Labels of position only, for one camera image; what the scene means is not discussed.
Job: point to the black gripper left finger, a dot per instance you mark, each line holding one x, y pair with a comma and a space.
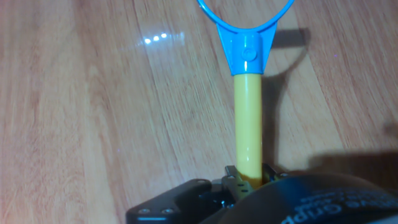
237, 183

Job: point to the blue yellow toy shovel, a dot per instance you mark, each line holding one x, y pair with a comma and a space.
247, 124

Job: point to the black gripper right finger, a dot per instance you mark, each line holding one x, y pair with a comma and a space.
273, 175

